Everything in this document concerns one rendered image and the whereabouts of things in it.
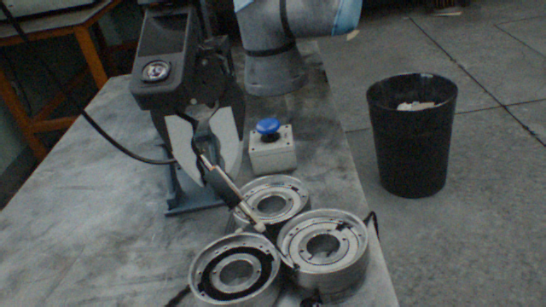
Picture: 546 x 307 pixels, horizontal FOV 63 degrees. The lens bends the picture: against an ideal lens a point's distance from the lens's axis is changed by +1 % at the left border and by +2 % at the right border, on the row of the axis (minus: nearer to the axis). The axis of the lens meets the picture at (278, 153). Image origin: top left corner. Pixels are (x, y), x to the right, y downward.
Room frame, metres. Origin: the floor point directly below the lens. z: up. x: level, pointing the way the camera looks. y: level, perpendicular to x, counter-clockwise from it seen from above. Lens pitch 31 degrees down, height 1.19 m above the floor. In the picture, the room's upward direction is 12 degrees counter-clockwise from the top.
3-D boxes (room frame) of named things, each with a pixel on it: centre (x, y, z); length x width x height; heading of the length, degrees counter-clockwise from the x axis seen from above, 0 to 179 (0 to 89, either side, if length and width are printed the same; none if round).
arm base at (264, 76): (0.96, -0.03, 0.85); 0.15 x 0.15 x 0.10
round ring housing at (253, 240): (0.36, 0.07, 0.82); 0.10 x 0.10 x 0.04
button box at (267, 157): (0.63, 0.01, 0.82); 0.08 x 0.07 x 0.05; 175
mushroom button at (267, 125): (0.62, 0.01, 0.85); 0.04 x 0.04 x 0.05
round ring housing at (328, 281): (0.38, -0.03, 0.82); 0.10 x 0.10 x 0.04
